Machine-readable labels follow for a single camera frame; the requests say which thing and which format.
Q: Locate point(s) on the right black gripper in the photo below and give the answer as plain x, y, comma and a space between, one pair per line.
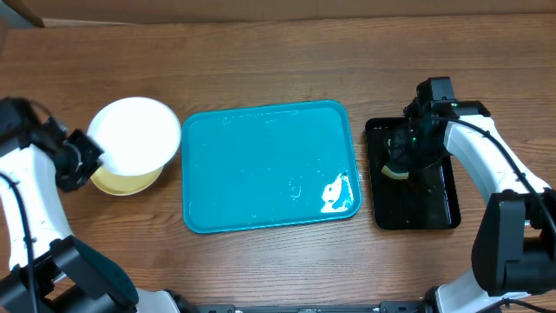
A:
400, 156

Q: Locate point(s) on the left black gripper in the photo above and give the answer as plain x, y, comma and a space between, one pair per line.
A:
95, 152

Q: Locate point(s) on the green and yellow sponge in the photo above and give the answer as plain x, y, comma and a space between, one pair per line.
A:
395, 172

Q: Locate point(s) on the yellow-green plate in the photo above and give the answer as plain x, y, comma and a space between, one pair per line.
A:
117, 185

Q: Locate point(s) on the white plate with blue rim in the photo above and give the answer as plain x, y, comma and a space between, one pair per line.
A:
138, 135

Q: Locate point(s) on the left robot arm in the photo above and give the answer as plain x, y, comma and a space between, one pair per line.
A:
51, 270

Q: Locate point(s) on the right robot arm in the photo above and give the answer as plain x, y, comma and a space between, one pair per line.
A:
513, 254

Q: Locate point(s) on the black plastic tray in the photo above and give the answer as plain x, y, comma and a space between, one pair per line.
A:
425, 201

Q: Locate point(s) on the teal plastic tray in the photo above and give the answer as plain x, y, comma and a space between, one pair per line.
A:
268, 166

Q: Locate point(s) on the dark chair leg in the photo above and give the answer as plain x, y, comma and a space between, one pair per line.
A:
17, 15

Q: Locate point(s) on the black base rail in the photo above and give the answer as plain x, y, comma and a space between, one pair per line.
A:
383, 307

